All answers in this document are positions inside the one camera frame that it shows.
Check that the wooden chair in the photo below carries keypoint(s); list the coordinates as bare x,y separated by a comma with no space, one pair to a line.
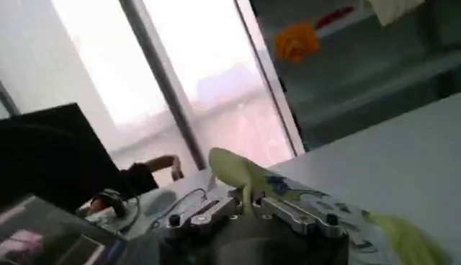
165,162

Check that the black jacket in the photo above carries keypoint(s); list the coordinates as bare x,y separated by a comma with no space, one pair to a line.
138,180

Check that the black monitor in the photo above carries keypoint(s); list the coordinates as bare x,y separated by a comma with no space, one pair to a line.
54,155

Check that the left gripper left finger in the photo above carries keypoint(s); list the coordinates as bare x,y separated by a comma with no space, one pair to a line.
205,216

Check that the small white side table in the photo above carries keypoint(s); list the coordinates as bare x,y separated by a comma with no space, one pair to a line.
169,187

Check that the green t-shirt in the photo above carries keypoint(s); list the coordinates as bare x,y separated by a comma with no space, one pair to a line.
234,169

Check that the grey metal shelf rack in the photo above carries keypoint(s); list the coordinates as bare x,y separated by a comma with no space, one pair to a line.
360,72

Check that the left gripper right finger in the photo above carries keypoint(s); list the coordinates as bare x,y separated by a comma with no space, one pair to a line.
302,221

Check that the dark grey laptop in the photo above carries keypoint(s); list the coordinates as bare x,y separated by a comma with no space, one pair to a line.
43,234

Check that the grey window frame post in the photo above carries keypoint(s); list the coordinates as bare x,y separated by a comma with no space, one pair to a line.
165,86

